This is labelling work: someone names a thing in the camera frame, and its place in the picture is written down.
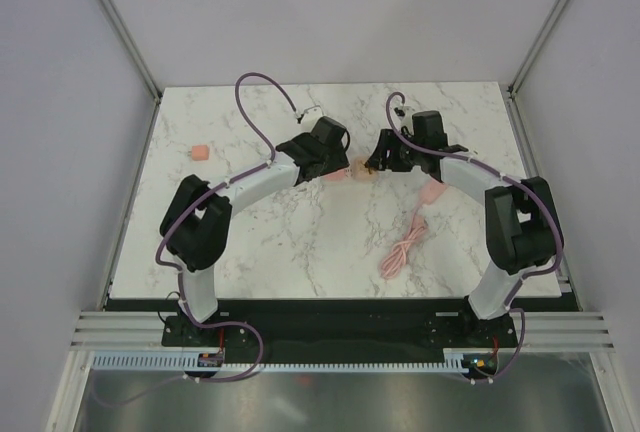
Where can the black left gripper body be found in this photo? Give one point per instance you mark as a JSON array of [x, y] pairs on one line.
[[334, 161]]

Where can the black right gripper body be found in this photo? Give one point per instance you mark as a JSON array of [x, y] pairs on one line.
[[402, 156]]

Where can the peach cube socket adapter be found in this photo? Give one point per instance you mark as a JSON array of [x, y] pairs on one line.
[[360, 172]]

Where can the pink cube socket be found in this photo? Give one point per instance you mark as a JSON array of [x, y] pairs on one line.
[[336, 176]]

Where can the pink power strip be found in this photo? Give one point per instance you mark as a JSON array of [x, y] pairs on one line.
[[431, 191]]

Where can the salmon charger plug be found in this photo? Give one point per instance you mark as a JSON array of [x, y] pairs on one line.
[[200, 152]]

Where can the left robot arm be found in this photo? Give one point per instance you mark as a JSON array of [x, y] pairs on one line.
[[196, 225]]

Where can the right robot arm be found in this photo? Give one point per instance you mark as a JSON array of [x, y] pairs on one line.
[[522, 230]]

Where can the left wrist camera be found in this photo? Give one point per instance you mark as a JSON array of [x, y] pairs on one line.
[[309, 116]]

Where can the right aluminium frame post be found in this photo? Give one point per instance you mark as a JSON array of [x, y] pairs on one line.
[[550, 23]]

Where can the aluminium frame post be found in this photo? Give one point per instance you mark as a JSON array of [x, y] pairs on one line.
[[127, 42], [550, 23]]

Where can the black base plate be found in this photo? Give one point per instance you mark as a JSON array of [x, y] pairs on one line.
[[341, 330]]

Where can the white slotted cable duct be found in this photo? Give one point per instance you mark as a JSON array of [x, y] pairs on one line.
[[196, 362]]

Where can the aluminium rail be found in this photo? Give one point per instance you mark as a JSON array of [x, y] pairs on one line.
[[117, 331]]

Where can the left aluminium frame post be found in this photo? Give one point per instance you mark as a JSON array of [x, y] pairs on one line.
[[127, 42]]

